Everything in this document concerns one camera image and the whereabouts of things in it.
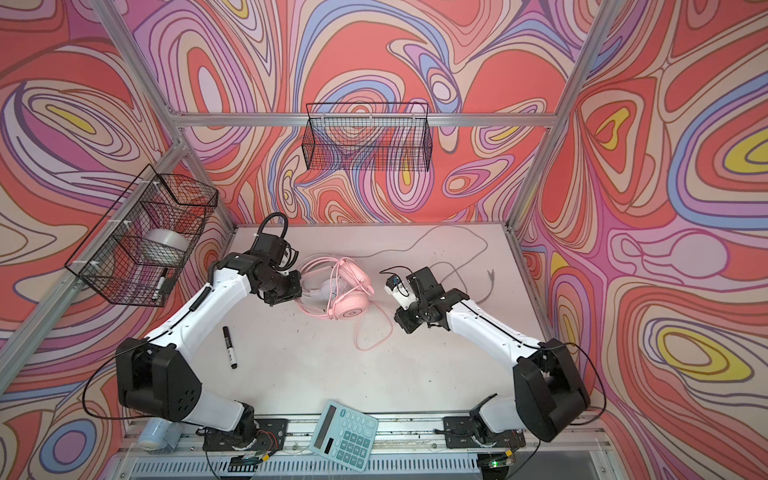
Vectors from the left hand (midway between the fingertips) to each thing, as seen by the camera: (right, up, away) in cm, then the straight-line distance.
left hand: (305, 290), depth 84 cm
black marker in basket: (-32, +3, -12) cm, 35 cm away
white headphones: (+1, -2, +9) cm, 10 cm away
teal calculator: (+13, -34, -12) cm, 38 cm away
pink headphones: (+8, 0, +7) cm, 10 cm away
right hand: (+28, -9, +1) cm, 30 cm away
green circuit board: (-12, -41, -12) cm, 44 cm away
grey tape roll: (-30, +12, -13) cm, 35 cm away
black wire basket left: (-34, +13, -15) cm, 40 cm away
